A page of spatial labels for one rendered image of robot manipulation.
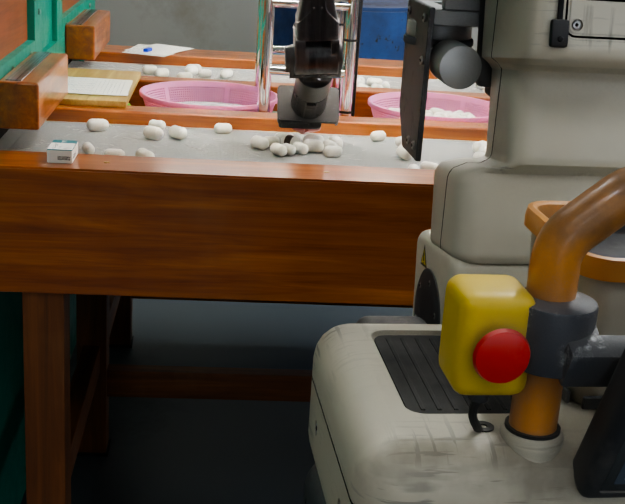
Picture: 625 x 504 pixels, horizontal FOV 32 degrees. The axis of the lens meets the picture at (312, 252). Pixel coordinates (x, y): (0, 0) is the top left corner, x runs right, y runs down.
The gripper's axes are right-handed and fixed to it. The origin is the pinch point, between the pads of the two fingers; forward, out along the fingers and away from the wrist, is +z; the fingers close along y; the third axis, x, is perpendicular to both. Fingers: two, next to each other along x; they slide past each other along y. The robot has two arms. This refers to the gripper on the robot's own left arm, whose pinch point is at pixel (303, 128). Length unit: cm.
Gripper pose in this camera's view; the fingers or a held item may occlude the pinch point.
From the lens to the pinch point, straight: 190.9
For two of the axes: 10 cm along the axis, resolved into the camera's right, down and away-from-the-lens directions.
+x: 0.0, 9.4, -3.5
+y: -9.9, -0.3, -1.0
